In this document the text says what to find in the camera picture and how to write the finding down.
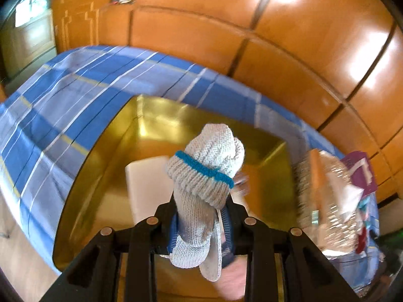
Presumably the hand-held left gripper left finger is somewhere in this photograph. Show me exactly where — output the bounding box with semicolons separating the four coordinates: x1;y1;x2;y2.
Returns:
35;200;177;302

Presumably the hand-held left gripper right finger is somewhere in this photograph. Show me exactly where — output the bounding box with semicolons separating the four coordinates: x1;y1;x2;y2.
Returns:
222;195;361;302

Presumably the white soft pack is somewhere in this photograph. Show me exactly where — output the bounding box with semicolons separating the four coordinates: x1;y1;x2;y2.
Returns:
125;156;177;221

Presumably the grey knit socks blue stripe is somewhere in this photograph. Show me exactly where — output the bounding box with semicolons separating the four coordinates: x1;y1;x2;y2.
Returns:
166;124;245;282

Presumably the gold metal tray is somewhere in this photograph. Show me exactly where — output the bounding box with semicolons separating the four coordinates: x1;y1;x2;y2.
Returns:
52;95;298;302

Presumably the red soft item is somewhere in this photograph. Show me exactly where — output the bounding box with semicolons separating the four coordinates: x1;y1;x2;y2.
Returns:
357;228;370;254

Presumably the white tissue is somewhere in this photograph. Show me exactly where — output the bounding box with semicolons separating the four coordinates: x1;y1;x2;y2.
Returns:
327;173;362;214

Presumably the ornate gold tissue box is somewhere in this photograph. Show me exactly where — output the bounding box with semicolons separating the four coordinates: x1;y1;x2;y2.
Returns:
296;149;362;254

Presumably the purple carton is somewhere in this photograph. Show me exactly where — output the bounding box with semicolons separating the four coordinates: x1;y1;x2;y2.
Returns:
342;151;378;197

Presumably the wooden wardrobe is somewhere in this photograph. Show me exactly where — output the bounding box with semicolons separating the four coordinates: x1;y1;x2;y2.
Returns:
129;0;403;202

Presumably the wooden door with knob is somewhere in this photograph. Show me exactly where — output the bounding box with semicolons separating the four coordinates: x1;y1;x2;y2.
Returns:
52;0;133;51

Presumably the glass panel door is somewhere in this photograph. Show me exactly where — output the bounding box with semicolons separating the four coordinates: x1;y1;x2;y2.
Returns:
0;0;58;79

